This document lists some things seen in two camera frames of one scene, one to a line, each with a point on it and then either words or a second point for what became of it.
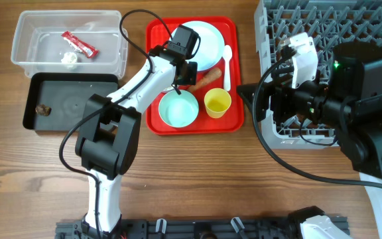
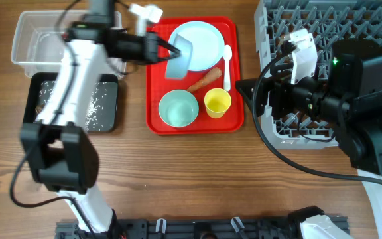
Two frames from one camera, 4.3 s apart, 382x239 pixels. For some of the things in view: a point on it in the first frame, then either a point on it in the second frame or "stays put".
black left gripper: x=191 y=78 -> x=148 y=48
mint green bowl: x=178 y=110 stays put
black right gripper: x=280 y=93 stays put
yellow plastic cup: x=217 y=101 stays put
